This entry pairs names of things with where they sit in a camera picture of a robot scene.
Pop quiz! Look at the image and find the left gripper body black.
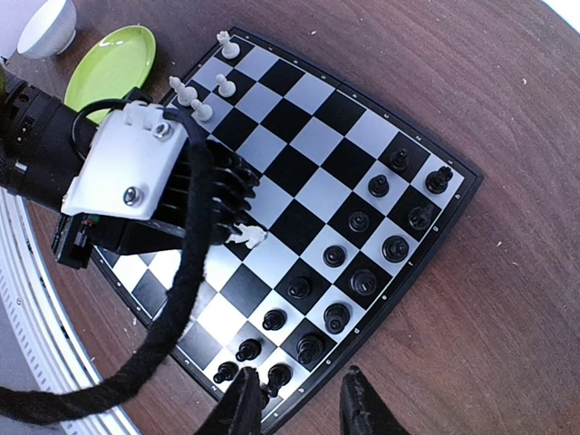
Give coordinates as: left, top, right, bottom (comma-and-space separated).
153, 140, 260, 245

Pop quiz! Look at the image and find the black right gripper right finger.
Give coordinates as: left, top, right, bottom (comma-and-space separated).
340, 365, 408, 435

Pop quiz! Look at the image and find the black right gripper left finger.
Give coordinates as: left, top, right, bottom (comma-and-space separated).
197, 367, 262, 435

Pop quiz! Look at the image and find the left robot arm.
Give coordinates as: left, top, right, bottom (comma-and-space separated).
1, 72, 259, 255

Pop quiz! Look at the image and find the black chess queen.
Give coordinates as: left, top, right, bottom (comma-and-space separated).
323, 303, 351, 335

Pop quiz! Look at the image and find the black chess king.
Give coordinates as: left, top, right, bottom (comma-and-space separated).
349, 268, 377, 296

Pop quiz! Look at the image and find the white chess rook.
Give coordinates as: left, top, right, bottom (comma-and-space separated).
216, 31, 241, 60

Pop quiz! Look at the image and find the black chess bishop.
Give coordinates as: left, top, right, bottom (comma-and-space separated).
382, 236, 410, 263

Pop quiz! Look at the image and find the black and white chessboard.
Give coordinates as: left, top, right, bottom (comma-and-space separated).
90, 25, 484, 434

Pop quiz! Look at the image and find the lime green plate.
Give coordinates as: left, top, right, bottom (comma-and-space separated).
63, 25, 157, 111

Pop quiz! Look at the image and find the white bowl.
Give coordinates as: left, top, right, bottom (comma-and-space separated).
16, 0, 77, 60

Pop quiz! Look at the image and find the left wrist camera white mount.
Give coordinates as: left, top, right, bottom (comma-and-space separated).
49, 97, 191, 271

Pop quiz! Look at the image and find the aluminium front rail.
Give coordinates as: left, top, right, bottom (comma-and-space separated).
0, 185, 137, 435

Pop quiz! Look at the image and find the black braided cable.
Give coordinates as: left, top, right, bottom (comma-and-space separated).
0, 106, 217, 427

